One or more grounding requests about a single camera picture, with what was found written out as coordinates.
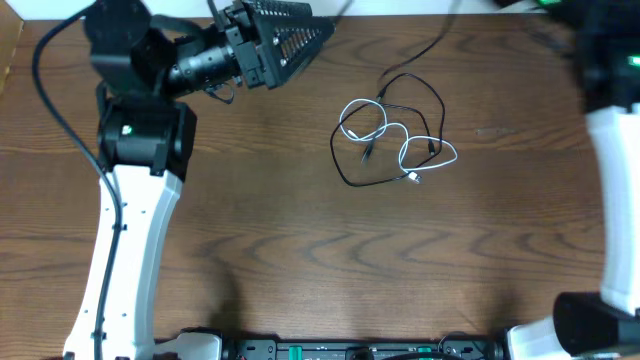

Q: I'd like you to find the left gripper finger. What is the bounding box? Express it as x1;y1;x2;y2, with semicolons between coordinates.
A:
243;0;313;17
254;15;335;89

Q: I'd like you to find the white usb cable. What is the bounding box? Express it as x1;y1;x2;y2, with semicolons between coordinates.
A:
338;98;459;185

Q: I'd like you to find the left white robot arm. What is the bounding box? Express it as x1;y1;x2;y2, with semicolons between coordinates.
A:
63;1;335;359

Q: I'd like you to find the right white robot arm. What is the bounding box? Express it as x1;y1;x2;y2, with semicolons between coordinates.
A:
503;0;639;359

